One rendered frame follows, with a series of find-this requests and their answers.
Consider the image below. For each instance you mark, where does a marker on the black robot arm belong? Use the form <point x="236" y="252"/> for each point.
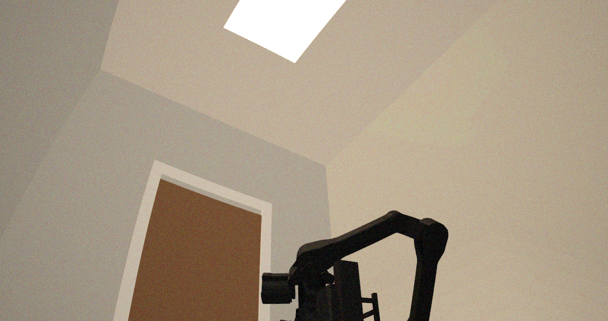
<point x="313" y="260"/>

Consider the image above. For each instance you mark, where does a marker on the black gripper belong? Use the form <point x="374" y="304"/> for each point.
<point x="307" y="310"/>

